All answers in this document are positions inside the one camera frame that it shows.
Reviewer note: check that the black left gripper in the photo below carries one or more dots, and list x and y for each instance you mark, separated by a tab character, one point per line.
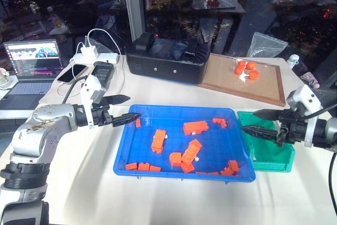
101	115

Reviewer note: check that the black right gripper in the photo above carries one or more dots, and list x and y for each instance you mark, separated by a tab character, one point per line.
292	130

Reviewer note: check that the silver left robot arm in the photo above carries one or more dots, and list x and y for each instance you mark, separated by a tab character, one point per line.
44	127

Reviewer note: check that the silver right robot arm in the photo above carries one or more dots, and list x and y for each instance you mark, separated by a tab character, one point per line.
327	132

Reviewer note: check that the green plastic bin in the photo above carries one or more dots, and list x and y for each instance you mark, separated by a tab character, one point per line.
268	154

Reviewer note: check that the small orange block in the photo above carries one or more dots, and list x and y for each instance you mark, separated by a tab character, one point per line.
155	168
227	172
138	122
233	165
143	166
131	166
187	167

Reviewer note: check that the black power adapter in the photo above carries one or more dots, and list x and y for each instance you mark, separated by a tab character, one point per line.
102	70

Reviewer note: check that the blue plastic tray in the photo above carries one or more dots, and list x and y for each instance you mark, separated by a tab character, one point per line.
147	143

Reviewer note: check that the orange L-shaped plastic part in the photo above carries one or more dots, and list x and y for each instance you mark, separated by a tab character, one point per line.
219	122

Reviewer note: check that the long orange block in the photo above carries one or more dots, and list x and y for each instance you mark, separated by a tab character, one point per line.
191	151
158	142

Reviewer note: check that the white power strip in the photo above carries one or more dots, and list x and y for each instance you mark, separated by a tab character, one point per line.
108	57

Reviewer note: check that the black smartphone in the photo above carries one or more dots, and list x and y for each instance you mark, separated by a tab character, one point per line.
72	73

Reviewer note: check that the black storage case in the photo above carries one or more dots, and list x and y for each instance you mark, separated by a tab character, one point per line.
166	65

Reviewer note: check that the white charger plug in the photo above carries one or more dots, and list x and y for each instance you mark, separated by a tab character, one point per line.
88	51

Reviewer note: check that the white bottle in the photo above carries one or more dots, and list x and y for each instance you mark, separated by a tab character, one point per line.
292	61

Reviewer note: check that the wood-framed cork board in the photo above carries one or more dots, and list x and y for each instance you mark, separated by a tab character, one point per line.
218	74

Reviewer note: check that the large orange block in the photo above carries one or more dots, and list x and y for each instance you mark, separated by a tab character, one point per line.
196	127

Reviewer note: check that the round-topped orange block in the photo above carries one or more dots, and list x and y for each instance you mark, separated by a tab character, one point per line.
175	159

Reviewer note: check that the clear plastic bag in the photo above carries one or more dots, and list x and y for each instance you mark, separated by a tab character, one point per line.
266	47

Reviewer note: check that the open laptop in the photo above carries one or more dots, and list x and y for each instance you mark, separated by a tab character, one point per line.
31	61

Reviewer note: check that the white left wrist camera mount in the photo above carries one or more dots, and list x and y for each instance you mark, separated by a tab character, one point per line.
90	88

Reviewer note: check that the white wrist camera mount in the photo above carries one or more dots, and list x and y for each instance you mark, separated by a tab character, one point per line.
300	98
90	88

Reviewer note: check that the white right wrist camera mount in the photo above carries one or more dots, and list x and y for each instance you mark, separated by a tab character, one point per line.
300	98

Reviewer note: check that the grey window post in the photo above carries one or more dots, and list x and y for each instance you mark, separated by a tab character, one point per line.
134	6

